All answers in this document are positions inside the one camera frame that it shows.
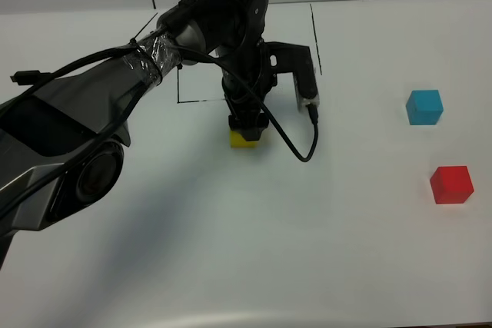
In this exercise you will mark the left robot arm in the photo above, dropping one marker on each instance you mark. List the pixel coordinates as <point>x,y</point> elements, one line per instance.
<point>63,139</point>

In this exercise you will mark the red block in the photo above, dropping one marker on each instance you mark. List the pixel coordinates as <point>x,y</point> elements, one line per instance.
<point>451,185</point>

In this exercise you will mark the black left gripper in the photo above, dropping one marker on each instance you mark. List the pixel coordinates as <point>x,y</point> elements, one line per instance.
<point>246,81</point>

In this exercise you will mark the blue block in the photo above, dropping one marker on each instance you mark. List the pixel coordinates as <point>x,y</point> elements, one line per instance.
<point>424,107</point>

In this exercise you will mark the yellow block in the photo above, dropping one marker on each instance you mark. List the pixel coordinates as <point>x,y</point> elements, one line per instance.
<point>237,141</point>

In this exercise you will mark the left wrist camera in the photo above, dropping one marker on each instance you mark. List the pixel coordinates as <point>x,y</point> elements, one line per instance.
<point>296,60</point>

